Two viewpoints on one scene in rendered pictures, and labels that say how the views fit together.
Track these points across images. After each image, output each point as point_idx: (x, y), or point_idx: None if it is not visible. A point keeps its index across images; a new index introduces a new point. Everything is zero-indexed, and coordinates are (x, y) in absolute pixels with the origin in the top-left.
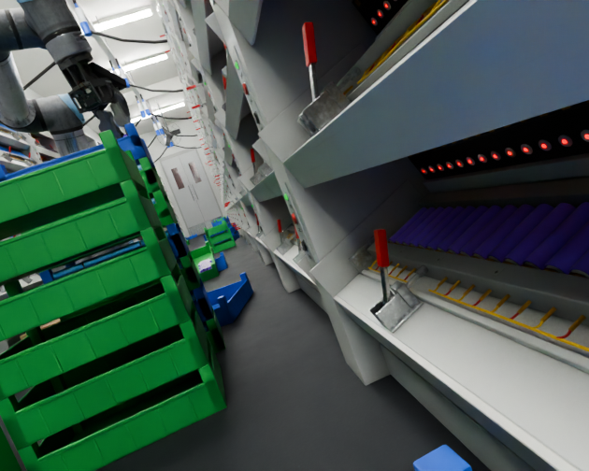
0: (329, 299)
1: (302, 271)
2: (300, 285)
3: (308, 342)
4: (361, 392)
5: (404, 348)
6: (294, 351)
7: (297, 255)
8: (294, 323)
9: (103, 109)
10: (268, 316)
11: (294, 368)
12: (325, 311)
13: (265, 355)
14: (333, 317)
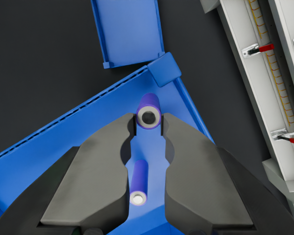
0: (288, 195)
1: (273, 144)
2: (220, 14)
3: (241, 133)
4: (267, 183)
5: None
6: (233, 139)
7: (277, 135)
8: (226, 99)
9: (80, 232)
10: (199, 68)
11: (237, 156)
12: (248, 95)
13: (216, 135)
14: (279, 183)
